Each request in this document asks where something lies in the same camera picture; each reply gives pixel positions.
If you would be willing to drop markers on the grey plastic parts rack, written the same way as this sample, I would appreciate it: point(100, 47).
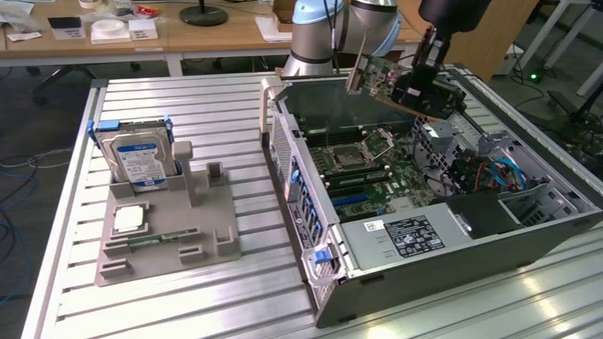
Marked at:
point(164, 210)

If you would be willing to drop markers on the hard disk in blue carrier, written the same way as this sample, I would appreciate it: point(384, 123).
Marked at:
point(136, 159)

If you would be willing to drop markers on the white tray with bowl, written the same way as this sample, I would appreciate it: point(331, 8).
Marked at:
point(109, 33)

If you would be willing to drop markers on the white box with black lid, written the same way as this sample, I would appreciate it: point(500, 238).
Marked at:
point(65, 30)

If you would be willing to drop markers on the white table frame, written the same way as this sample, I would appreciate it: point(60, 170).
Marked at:
point(542, 35)

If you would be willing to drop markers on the wooden cabinet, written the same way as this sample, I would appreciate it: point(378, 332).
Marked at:
point(499, 46)

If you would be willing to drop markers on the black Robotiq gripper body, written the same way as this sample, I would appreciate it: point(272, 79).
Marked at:
point(456, 14)

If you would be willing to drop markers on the red packet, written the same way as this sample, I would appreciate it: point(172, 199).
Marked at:
point(144, 10)

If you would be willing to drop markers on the white paper label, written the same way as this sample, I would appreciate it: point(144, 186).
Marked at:
point(23, 36)

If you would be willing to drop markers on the black floor stand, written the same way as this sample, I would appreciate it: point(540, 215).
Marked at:
point(582, 109)

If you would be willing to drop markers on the blue expansion slot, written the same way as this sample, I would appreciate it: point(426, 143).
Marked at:
point(351, 200)

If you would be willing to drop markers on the grey power supply unit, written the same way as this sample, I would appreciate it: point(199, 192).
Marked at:
point(372, 247)

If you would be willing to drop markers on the silver CPU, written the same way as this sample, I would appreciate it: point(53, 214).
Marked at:
point(129, 219)

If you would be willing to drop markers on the green RAM stick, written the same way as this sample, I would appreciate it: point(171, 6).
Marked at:
point(151, 241)

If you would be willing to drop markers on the blue case latch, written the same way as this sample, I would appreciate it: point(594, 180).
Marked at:
point(320, 256)

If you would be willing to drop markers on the small white box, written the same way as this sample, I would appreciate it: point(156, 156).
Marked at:
point(141, 31)

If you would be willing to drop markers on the white tape roll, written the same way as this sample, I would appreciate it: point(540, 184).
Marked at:
point(88, 4)

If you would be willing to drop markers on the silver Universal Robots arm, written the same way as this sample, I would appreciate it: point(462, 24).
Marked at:
point(367, 21)

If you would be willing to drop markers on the brown cardboard box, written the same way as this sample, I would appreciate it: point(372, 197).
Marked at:
point(283, 10)

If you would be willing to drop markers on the open black PC case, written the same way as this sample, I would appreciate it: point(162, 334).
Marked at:
point(424, 282)

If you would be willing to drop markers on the green graphics card black cooler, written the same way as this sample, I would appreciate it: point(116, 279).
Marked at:
point(376, 70)

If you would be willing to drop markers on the CPU socket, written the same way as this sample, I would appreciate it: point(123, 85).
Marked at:
point(347, 157)

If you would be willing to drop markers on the black round lamp base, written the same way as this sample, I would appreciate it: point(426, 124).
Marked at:
point(203, 16)

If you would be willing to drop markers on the wooden desk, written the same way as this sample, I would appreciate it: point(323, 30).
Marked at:
point(47, 47)

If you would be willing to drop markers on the stack of white papers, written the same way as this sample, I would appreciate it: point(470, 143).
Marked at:
point(275, 31)

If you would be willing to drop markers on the crumpled plastic bag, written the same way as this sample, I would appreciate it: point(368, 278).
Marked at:
point(16, 14)

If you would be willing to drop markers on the black office chair base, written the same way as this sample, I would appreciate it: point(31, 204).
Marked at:
point(56, 79)

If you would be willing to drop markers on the green motherboard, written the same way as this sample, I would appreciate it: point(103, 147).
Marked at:
point(400, 183)

